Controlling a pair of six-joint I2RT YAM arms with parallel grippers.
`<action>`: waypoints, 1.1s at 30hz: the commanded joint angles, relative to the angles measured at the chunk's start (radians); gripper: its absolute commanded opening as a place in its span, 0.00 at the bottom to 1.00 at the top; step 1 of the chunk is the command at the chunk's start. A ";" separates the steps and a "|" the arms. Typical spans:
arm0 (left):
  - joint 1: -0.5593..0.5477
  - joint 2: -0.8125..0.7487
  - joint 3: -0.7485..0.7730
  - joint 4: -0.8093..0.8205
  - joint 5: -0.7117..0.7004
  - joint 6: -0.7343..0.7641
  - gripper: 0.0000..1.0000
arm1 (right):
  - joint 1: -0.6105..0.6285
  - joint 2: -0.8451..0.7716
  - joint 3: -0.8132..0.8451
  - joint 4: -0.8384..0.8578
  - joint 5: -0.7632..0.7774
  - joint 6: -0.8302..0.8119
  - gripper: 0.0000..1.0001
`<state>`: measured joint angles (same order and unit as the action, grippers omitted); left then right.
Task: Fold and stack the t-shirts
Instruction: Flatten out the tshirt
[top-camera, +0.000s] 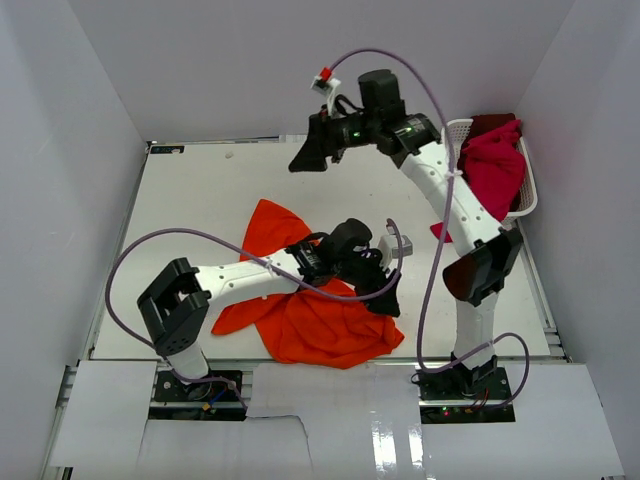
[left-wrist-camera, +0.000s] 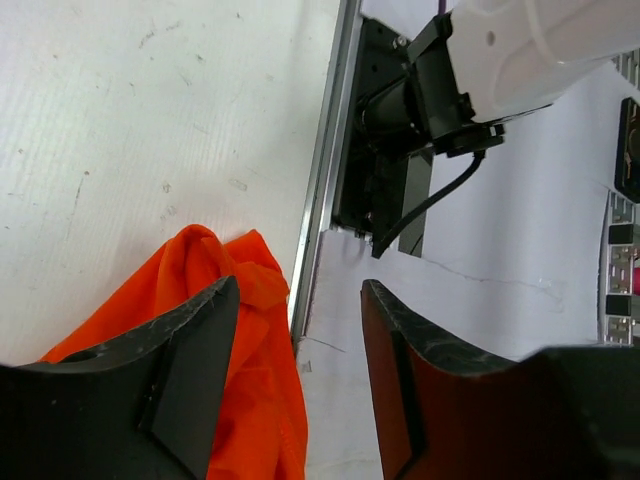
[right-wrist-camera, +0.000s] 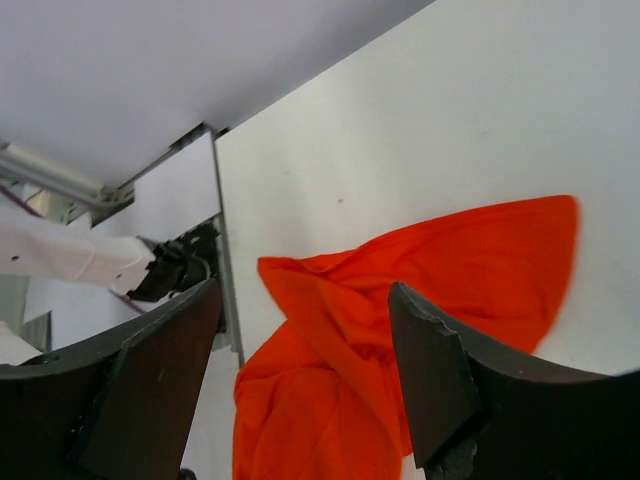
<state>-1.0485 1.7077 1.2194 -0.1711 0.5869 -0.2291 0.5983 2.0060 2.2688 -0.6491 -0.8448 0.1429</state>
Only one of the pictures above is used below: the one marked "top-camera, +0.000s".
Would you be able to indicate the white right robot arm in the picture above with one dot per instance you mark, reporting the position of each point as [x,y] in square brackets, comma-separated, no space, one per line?
[486,251]

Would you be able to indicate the crimson red t shirt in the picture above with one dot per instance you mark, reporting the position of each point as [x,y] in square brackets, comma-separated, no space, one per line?
[495,169]

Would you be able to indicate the black label sticker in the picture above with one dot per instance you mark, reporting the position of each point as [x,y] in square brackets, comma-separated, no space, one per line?
[166,149]

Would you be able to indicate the orange t shirt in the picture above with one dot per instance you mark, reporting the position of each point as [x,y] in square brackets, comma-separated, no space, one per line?
[305,327]

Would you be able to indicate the printed paper strip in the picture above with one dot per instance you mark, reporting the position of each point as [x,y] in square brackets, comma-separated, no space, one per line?
[334,139]

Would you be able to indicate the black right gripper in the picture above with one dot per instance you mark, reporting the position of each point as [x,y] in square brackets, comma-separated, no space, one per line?
[318,147]

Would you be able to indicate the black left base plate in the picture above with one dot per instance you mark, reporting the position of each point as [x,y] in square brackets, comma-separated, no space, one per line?
[213,401]

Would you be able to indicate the dark maroon t shirt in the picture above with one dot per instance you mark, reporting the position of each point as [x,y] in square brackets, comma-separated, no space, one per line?
[482,124]

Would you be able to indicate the white perforated plastic basket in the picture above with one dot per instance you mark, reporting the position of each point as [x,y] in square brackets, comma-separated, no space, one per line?
[457,128]

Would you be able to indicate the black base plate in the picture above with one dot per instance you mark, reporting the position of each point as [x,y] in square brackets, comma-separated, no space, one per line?
[443,402]
[213,401]

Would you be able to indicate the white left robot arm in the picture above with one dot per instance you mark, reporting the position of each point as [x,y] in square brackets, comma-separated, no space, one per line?
[176,304]

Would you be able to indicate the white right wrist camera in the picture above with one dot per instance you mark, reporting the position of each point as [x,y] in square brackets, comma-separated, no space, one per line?
[328,86]

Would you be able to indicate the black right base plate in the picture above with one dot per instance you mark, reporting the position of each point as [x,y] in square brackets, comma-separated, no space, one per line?
[443,402]

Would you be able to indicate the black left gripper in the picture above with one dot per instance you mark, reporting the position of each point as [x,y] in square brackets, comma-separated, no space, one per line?
[377,281]

